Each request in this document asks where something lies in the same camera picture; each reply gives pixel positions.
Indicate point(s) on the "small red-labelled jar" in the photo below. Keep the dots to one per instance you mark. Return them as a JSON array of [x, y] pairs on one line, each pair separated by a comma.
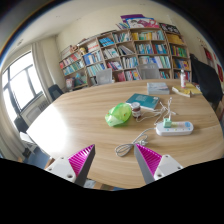
[[136, 109]]

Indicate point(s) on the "grey chair right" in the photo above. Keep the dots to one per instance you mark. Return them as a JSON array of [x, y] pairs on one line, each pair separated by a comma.
[[148, 71]]

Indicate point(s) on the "black coat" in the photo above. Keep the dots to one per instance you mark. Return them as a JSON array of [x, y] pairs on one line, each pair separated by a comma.
[[207, 79]]

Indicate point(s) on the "window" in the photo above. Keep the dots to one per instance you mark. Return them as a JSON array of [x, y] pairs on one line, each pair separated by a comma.
[[21, 85]]

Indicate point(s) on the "white power strip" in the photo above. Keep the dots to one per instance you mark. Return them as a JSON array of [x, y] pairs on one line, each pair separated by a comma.
[[176, 129]]

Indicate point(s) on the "white spray bottle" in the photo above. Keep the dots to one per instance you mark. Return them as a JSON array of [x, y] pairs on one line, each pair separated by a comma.
[[183, 79]]

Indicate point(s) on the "wooden bookshelf with books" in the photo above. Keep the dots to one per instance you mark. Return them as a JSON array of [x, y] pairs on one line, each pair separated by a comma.
[[122, 51]]

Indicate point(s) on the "dark blue chair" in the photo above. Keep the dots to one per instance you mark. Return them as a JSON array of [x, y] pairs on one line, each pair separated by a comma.
[[55, 91]]

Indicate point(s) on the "posters atop bookshelf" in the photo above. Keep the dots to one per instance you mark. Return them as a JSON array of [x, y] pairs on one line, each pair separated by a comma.
[[139, 21]]

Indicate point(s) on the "green plastic bag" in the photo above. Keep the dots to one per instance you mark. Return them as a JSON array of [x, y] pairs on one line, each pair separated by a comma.
[[118, 114]]

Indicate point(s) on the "grey chair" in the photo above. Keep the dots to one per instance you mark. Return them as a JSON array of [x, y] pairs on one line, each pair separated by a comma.
[[104, 76], [148, 71]]

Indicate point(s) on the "grey book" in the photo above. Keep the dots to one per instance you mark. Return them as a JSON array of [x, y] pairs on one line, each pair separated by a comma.
[[157, 88]]

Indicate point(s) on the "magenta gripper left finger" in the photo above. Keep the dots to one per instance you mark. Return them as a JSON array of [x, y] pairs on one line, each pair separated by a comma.
[[74, 168]]

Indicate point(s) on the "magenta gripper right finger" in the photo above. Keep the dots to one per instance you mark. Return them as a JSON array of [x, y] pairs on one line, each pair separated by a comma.
[[153, 165]]

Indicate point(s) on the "teal book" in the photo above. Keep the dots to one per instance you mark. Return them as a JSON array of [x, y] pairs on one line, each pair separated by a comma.
[[145, 101]]

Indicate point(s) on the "green charger plug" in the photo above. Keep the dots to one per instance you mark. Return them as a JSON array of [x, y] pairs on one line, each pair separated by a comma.
[[167, 123]]

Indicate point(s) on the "grey chair left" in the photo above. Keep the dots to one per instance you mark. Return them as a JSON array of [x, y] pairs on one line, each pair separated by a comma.
[[104, 76]]

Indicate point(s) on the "yellow book stack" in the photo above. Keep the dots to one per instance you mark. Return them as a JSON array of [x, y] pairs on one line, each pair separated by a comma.
[[188, 91]]

